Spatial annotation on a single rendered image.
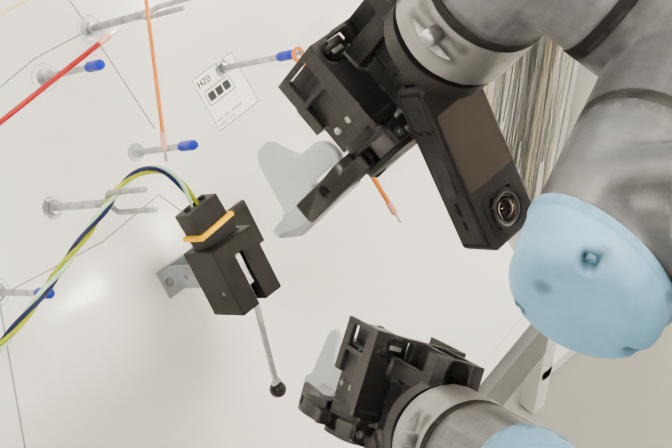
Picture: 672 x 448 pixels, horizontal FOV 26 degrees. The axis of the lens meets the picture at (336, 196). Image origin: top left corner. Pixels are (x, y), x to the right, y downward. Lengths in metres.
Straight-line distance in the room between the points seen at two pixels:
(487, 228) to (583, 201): 0.23
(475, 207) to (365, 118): 0.08
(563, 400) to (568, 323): 1.80
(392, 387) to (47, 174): 0.32
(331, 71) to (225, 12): 0.38
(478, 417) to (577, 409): 1.57
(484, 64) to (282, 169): 0.19
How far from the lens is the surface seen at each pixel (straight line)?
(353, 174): 0.87
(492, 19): 0.75
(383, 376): 1.00
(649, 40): 0.73
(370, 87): 0.86
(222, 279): 1.10
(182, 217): 1.10
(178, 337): 1.18
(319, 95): 0.88
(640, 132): 0.68
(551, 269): 0.63
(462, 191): 0.85
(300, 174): 0.92
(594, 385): 2.48
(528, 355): 1.46
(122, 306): 1.15
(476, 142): 0.86
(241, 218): 1.21
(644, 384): 2.49
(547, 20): 0.74
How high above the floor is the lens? 2.03
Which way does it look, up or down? 49 degrees down
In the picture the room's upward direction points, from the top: straight up
